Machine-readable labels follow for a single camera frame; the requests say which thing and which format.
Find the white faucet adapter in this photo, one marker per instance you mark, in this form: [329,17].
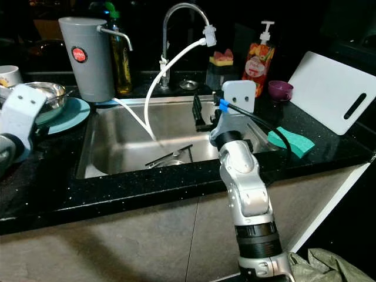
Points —
[210,35]

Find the orange soap pump pouch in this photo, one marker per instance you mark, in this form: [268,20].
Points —
[261,61]

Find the stainless steel sink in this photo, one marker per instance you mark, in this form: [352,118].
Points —
[176,126]

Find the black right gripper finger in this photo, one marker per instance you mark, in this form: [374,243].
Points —
[213,110]
[197,110]

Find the white cutting board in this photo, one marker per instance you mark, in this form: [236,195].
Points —
[323,91]

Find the metal sink drain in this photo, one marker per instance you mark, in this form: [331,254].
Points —
[173,164]

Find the dark sponge holder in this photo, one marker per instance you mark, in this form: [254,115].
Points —
[217,77]

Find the green-capped oil bottle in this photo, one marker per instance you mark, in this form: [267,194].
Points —
[123,67]

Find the purple cup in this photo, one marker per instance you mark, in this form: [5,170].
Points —
[281,91]

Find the green sponge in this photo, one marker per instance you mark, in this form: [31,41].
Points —
[294,142]

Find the stainless steel bowl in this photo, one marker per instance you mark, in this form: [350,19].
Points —
[53,94]

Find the grey water filter canister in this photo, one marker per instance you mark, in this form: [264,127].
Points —
[88,73]

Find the red and yellow sponge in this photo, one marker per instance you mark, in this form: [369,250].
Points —
[222,57]

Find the round metal counter fitting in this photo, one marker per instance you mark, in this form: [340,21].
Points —
[188,85]

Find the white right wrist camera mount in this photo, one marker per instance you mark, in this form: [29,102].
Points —
[239,91]

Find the white mug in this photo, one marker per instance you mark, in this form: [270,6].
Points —
[10,76]

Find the olive green bag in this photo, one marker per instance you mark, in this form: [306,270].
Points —
[329,267]

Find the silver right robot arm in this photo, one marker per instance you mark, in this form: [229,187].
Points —
[249,194]

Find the chrome gooseneck faucet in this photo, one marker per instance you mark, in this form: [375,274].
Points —
[165,41]

